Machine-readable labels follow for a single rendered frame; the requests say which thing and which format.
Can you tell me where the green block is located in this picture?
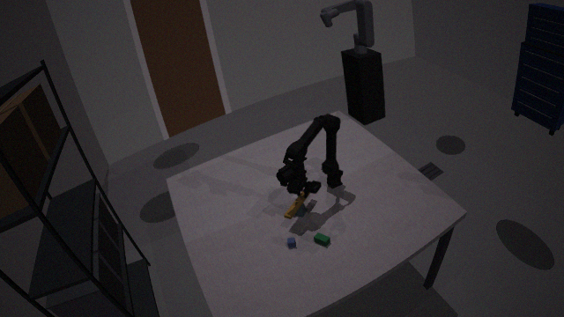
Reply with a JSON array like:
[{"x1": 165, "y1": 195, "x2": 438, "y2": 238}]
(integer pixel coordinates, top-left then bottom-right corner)
[{"x1": 314, "y1": 232, "x2": 330, "y2": 247}]

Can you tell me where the orange long bar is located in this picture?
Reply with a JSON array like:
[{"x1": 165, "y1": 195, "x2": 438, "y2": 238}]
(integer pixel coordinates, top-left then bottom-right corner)
[{"x1": 284, "y1": 192, "x2": 307, "y2": 219}]

